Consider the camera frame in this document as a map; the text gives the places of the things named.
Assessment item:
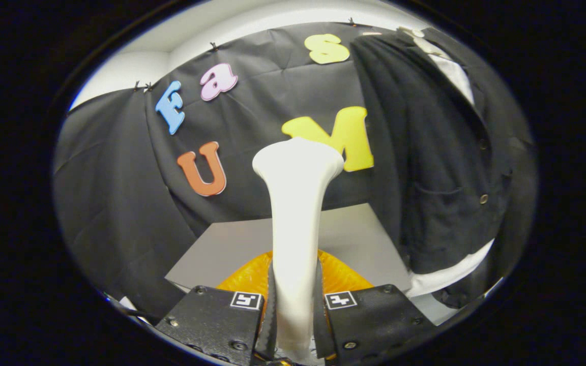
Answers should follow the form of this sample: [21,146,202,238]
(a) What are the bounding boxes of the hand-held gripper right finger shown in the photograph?
[315,249,436,362]

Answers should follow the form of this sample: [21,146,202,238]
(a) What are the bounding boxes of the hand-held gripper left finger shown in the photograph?
[155,249,278,366]

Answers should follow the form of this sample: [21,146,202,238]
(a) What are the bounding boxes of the white garment steamer with hose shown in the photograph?
[252,137,345,364]

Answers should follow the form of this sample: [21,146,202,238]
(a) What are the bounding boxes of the black button jacket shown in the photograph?
[349,28,538,309]

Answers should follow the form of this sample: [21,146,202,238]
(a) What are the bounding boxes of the grey cabinet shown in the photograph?
[165,203,413,293]

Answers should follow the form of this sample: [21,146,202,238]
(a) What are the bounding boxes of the white mannequin torso on stand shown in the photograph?
[397,25,497,299]

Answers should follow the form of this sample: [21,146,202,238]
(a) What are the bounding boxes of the black backdrop cloth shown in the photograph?
[53,23,411,321]

